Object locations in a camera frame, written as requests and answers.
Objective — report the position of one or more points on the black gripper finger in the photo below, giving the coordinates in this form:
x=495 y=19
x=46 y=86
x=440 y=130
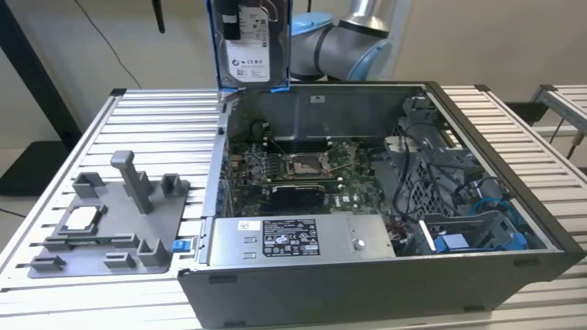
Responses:
x=232 y=24

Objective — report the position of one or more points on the hard disk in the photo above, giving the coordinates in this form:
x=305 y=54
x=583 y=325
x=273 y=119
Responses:
x=451 y=242
x=249 y=58

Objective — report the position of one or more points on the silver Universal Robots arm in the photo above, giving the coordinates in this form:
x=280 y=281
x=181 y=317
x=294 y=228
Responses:
x=338 y=48

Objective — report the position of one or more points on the black hanging antenna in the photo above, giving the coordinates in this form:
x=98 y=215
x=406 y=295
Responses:
x=157 y=17

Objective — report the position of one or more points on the CPU socket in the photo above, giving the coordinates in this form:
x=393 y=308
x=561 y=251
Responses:
x=302 y=166

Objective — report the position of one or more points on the RAM slot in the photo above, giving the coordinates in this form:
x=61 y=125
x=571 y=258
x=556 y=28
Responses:
x=297 y=178

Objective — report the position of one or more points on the green motherboard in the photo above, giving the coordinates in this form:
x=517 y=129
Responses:
x=352 y=165

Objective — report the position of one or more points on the black graphics card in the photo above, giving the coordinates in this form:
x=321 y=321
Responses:
x=294 y=197

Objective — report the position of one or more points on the grey plastic parts rack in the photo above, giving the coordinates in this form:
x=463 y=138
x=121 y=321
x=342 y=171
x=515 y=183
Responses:
x=118 y=223

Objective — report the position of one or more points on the grey metal drive cage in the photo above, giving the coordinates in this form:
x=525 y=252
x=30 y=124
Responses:
x=425 y=192

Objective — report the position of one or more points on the silver power supply unit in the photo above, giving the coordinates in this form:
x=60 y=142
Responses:
x=229 y=247

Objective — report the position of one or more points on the silver CPU chip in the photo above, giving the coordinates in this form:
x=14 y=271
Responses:
x=82 y=218

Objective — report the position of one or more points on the blue plastic release latch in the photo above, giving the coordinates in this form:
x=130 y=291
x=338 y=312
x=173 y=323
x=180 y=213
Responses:
x=178 y=245

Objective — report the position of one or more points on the green RAM stick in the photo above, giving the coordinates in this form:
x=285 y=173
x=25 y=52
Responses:
x=90 y=241

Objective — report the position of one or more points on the aluminium slat side table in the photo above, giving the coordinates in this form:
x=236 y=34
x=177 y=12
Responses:
x=564 y=99

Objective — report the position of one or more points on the black open PC case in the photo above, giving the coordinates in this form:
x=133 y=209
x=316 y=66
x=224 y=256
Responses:
x=366 y=292

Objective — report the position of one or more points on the black stand with base plate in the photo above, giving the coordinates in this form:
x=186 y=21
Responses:
x=32 y=68

